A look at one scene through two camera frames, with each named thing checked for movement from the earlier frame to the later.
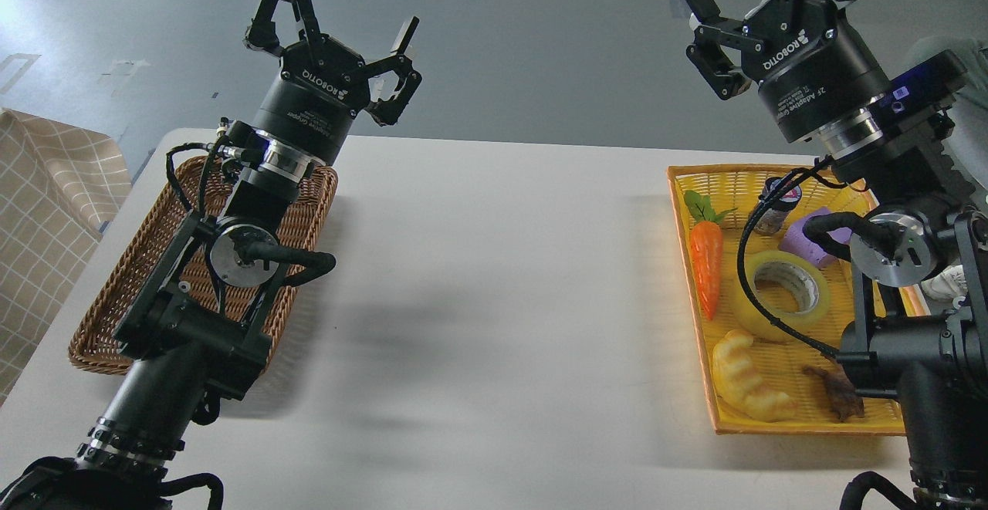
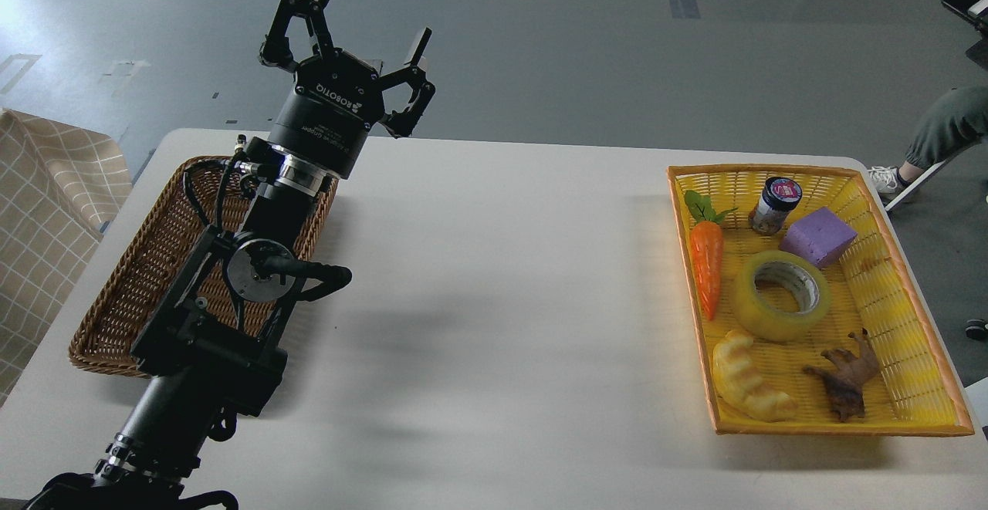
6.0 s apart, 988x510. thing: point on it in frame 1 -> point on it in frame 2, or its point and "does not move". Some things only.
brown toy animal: [842, 395] does not move
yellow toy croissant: [738, 379] does not move
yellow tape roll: [752, 318] does not move
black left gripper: [322, 83] -> [336, 99]
